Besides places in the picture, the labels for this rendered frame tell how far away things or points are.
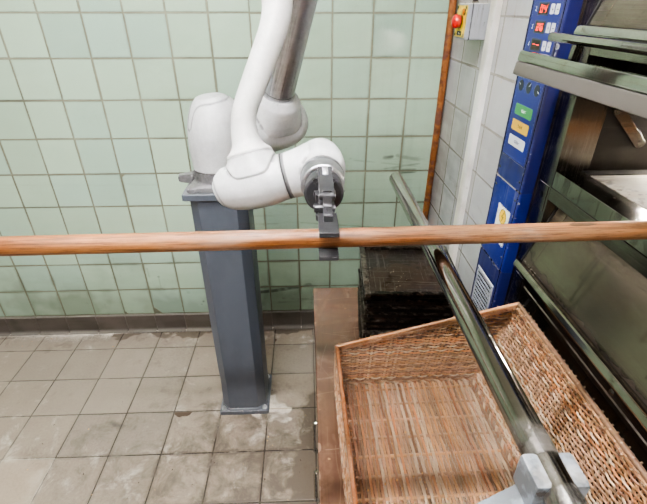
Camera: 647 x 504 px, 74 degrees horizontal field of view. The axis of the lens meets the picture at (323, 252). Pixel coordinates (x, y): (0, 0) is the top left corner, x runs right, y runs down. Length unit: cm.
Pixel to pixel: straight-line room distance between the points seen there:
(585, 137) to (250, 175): 73
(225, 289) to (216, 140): 52
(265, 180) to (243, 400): 120
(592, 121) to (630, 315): 42
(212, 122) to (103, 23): 76
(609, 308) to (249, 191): 74
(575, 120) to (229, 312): 120
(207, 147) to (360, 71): 76
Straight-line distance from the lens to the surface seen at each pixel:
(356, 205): 199
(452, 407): 124
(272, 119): 137
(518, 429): 46
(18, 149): 224
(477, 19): 155
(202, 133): 134
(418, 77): 188
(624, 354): 94
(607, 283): 99
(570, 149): 112
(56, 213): 229
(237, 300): 157
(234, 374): 181
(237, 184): 93
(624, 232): 81
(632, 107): 69
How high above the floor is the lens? 151
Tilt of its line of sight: 30 degrees down
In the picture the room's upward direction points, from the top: straight up
